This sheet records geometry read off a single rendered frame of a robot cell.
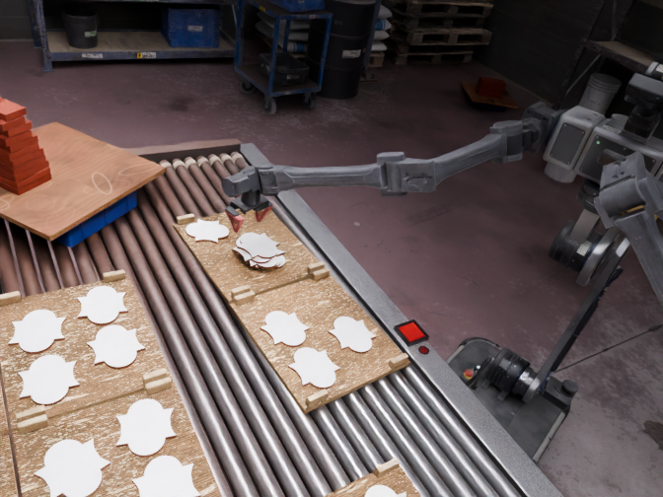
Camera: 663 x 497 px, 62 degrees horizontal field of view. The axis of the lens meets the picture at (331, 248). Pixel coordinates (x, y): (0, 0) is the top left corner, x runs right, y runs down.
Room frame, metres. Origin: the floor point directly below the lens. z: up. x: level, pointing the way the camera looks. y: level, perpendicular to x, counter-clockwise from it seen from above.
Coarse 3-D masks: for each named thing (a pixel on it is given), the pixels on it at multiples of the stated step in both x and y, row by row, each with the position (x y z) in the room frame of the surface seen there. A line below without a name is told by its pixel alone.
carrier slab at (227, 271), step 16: (176, 224) 1.45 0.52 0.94; (224, 224) 1.51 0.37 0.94; (256, 224) 1.55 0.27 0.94; (272, 224) 1.57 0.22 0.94; (192, 240) 1.39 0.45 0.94; (224, 240) 1.42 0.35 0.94; (272, 240) 1.48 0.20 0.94; (288, 240) 1.50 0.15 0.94; (208, 256) 1.32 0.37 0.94; (224, 256) 1.34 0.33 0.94; (240, 256) 1.36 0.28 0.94; (288, 256) 1.41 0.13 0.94; (304, 256) 1.42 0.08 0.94; (208, 272) 1.25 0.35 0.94; (224, 272) 1.27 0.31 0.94; (240, 272) 1.28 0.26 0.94; (256, 272) 1.30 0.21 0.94; (272, 272) 1.31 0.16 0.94; (288, 272) 1.33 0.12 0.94; (304, 272) 1.34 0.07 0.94; (224, 288) 1.20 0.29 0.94; (256, 288) 1.23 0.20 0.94; (272, 288) 1.25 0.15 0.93
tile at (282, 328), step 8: (272, 312) 1.13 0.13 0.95; (280, 312) 1.14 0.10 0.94; (272, 320) 1.10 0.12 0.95; (280, 320) 1.10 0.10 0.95; (288, 320) 1.11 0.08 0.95; (296, 320) 1.12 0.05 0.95; (264, 328) 1.06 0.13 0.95; (272, 328) 1.07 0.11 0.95; (280, 328) 1.07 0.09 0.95; (288, 328) 1.08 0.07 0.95; (296, 328) 1.09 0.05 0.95; (304, 328) 1.09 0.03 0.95; (272, 336) 1.04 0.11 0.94; (280, 336) 1.05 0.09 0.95; (288, 336) 1.05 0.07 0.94; (296, 336) 1.06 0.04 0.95; (304, 336) 1.06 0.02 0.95; (288, 344) 1.02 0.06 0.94; (296, 344) 1.03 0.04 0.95
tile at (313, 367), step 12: (300, 348) 1.02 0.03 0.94; (312, 348) 1.03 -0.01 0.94; (300, 360) 0.98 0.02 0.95; (312, 360) 0.99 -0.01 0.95; (324, 360) 1.00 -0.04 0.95; (300, 372) 0.94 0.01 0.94; (312, 372) 0.95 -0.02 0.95; (324, 372) 0.96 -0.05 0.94; (312, 384) 0.91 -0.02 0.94; (324, 384) 0.92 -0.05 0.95
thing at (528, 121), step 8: (528, 112) 1.61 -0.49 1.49; (536, 112) 1.59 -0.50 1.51; (544, 112) 1.59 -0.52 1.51; (528, 120) 1.57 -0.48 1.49; (536, 120) 1.57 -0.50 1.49; (544, 120) 1.57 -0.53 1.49; (552, 120) 1.57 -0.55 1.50; (528, 128) 1.53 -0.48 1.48; (536, 128) 1.54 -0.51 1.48; (544, 128) 1.56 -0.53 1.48; (536, 136) 1.53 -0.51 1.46; (544, 136) 1.56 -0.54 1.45; (536, 144) 1.54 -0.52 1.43; (536, 152) 1.57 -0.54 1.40
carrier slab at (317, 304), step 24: (288, 288) 1.26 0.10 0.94; (312, 288) 1.28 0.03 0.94; (336, 288) 1.30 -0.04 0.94; (240, 312) 1.12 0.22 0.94; (264, 312) 1.14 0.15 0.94; (288, 312) 1.16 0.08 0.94; (312, 312) 1.18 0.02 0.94; (336, 312) 1.20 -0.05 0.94; (360, 312) 1.22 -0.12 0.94; (264, 336) 1.04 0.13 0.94; (312, 336) 1.08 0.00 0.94; (384, 336) 1.14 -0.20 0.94; (288, 360) 0.98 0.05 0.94; (336, 360) 1.01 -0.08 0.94; (360, 360) 1.03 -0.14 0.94; (384, 360) 1.05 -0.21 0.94; (408, 360) 1.07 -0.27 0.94; (288, 384) 0.90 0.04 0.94; (336, 384) 0.93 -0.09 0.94; (360, 384) 0.95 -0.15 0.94; (312, 408) 0.85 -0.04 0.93
